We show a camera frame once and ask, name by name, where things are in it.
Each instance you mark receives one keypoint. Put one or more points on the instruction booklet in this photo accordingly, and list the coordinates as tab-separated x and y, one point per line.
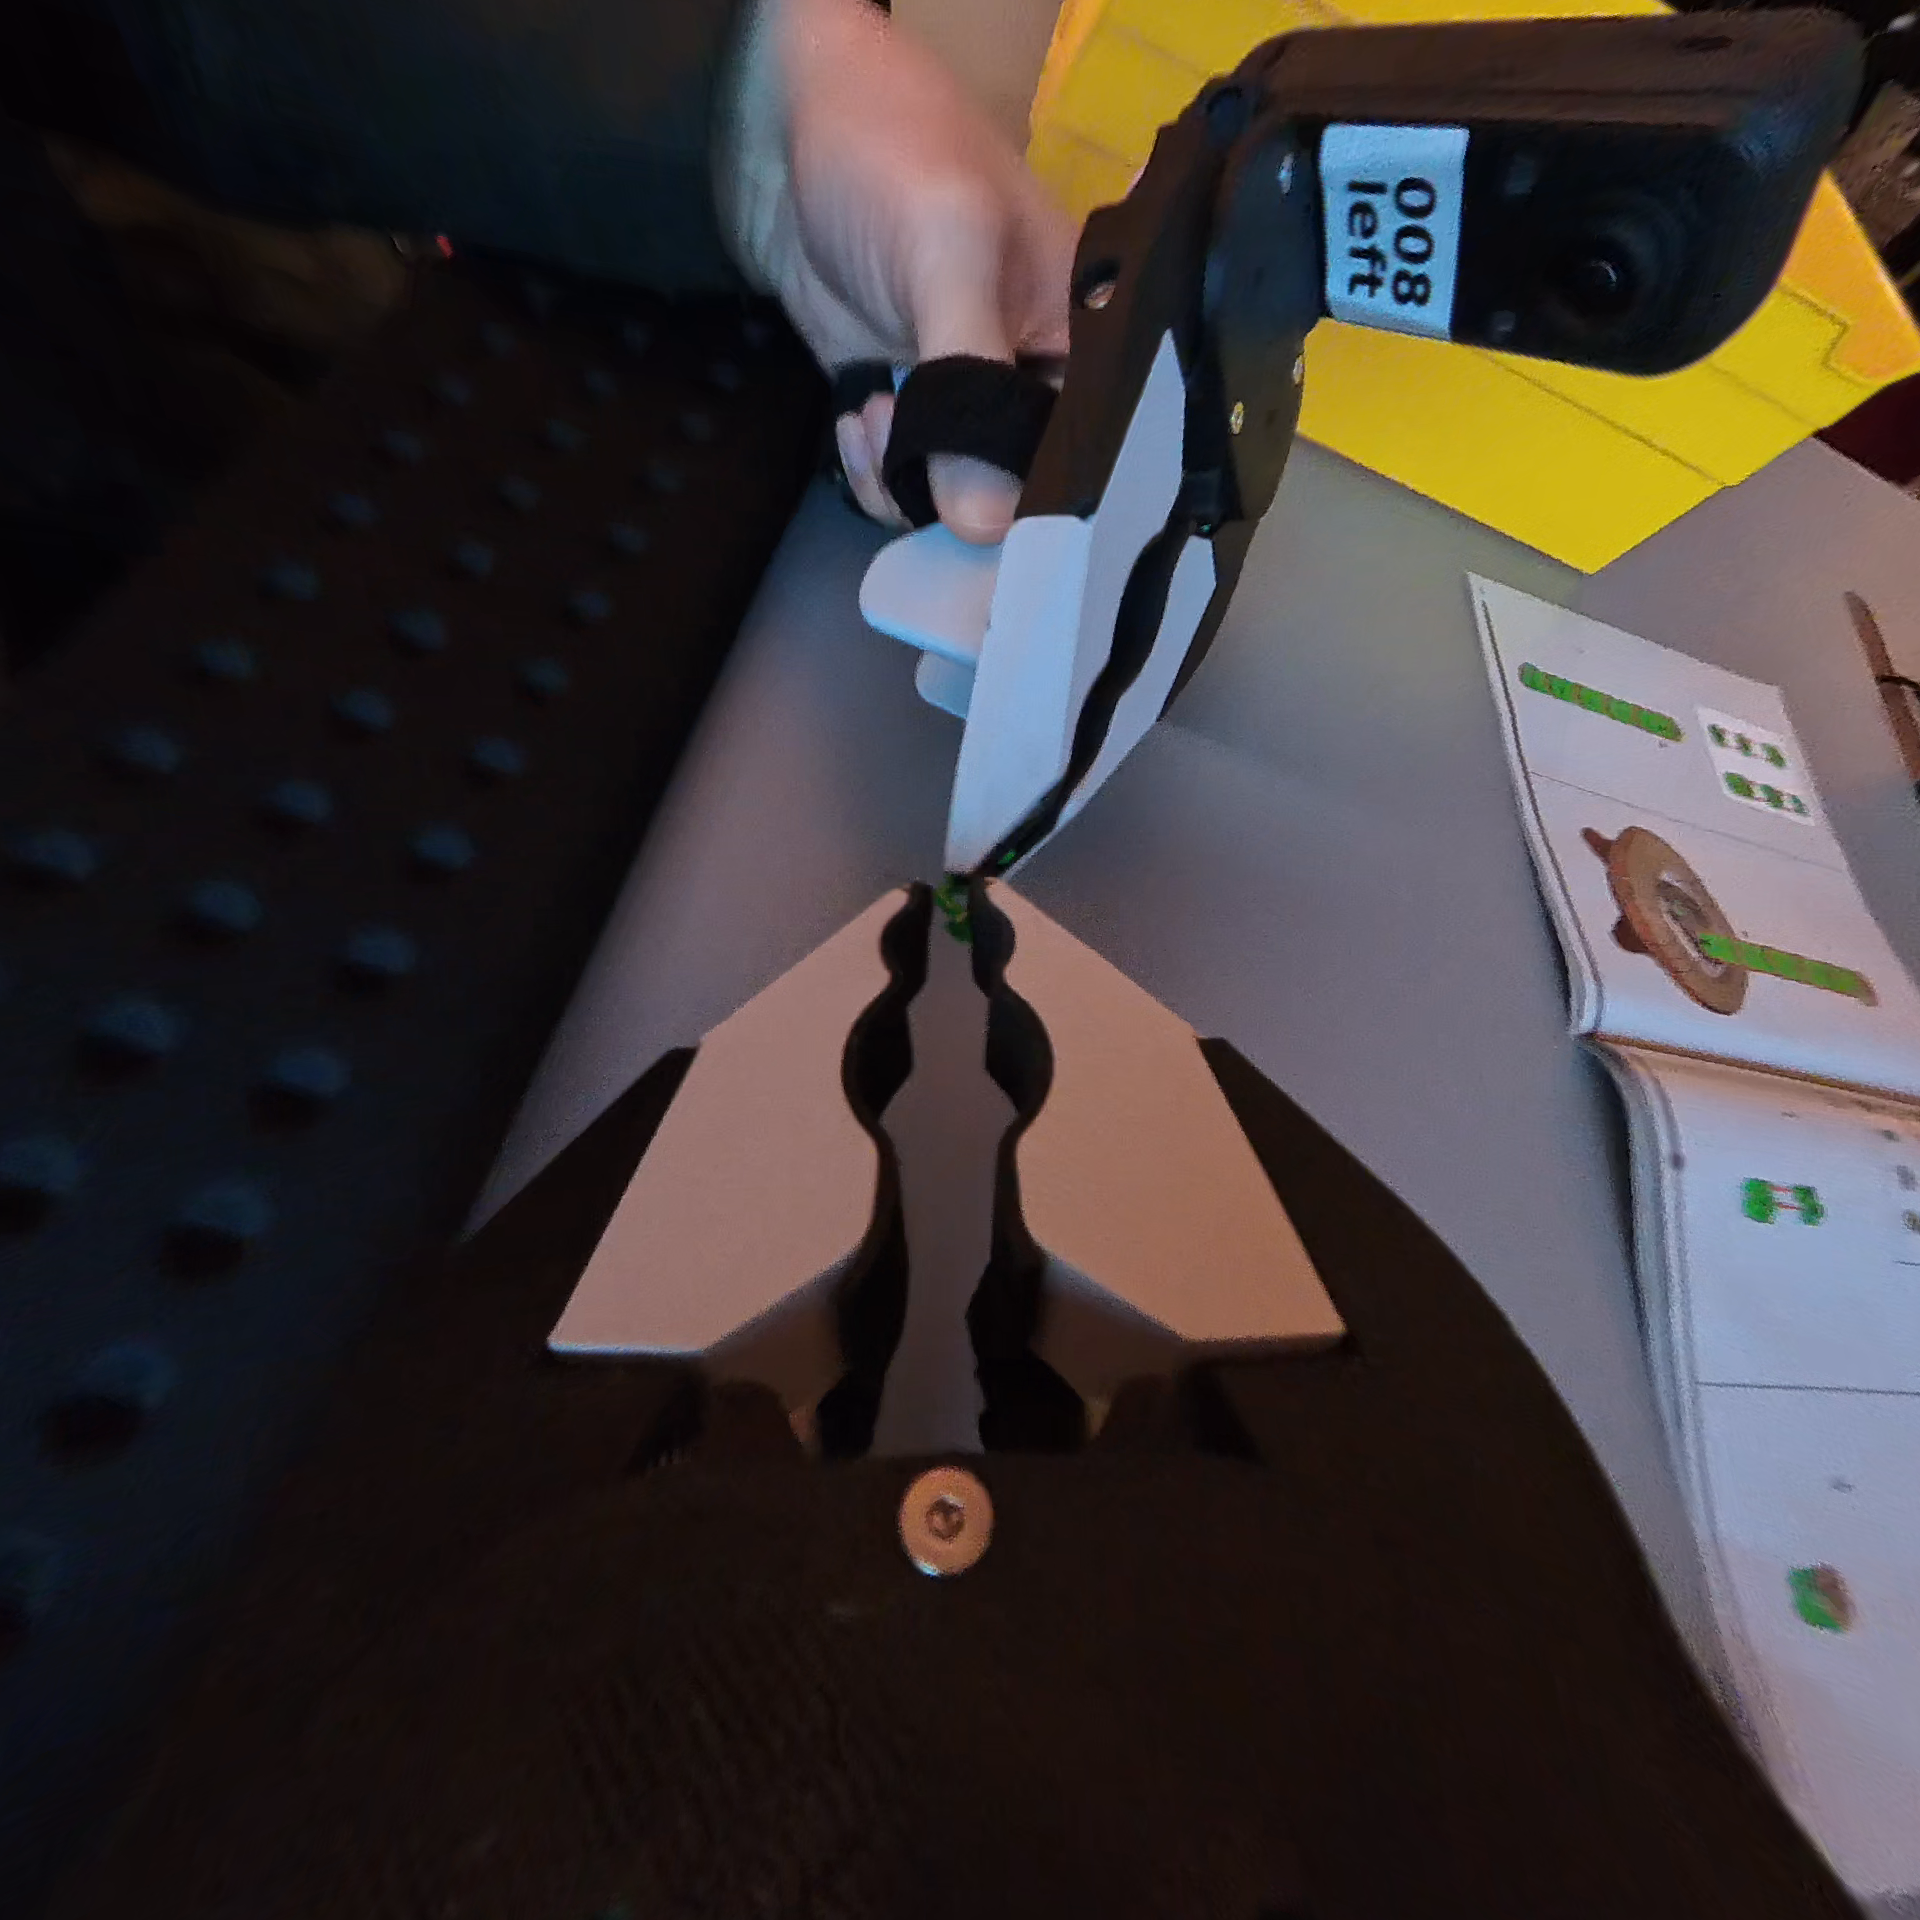
1773	1199

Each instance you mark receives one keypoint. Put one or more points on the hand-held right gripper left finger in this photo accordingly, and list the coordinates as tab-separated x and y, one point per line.
737	1185

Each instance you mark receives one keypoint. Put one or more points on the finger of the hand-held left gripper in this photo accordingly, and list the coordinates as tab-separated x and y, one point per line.
1037	672
1171	631

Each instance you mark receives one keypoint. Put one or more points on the grey desk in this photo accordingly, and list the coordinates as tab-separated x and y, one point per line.
1349	840

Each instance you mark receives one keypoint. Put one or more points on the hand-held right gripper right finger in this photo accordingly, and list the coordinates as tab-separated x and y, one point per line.
1165	1185

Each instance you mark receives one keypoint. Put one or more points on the person's left hand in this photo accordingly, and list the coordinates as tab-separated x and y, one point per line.
898	192

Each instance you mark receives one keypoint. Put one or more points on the black perforated armrest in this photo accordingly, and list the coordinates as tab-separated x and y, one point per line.
301	823

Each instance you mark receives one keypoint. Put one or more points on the yellow plastic bin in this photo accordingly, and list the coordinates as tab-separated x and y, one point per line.
1499	450

